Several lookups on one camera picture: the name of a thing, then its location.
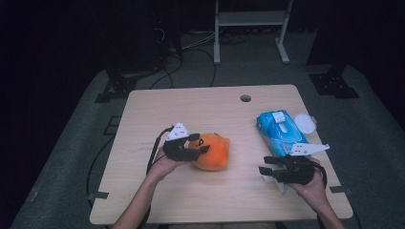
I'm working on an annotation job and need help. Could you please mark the left hand-held gripper cable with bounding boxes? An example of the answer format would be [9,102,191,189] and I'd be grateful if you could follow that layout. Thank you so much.
[146,125,175,175]

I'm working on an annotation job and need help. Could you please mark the right hand-held gripper cable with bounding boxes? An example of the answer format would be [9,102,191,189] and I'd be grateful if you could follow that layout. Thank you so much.
[309,159,329,189]

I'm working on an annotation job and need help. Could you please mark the grey tape piece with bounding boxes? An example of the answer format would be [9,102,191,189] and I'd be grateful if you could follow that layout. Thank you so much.
[329,185,353,196]
[87,191,110,200]

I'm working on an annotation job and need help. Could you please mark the orange plush toy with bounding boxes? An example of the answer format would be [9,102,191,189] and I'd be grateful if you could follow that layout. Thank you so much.
[187,133,231,172]

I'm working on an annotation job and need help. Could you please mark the white wet wipe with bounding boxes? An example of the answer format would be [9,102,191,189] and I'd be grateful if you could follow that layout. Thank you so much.
[262,174,290,196]

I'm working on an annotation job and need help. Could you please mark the black stand base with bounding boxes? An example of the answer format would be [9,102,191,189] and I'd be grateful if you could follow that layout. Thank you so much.
[308,61,361,99]
[94,68,160,104]

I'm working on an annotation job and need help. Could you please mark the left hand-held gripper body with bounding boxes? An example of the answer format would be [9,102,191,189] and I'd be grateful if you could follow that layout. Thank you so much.
[162,121,201,162]

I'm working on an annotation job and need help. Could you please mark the white metal stand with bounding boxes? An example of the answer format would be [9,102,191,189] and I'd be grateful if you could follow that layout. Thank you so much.
[213,0,294,65]

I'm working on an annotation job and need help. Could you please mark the person's right hand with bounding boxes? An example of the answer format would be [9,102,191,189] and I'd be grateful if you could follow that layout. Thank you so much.
[290,156,330,212]

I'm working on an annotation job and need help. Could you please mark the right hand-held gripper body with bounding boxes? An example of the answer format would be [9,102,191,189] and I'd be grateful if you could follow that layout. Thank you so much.
[275,143,330,186]

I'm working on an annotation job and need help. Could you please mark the person's left hand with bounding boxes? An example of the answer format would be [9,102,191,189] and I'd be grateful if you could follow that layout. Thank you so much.
[146,148,186,183]

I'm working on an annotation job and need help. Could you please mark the blue wet wipes pack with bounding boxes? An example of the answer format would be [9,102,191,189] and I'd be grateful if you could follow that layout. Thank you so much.
[256,109,318,158]

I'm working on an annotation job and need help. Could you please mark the hand-held gripper cable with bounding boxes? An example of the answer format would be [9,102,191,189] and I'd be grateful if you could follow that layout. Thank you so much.
[146,125,175,175]
[309,159,329,189]

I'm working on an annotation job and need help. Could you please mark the black floor cable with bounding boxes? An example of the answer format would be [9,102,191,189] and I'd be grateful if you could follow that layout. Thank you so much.
[190,47,218,89]
[85,136,117,204]

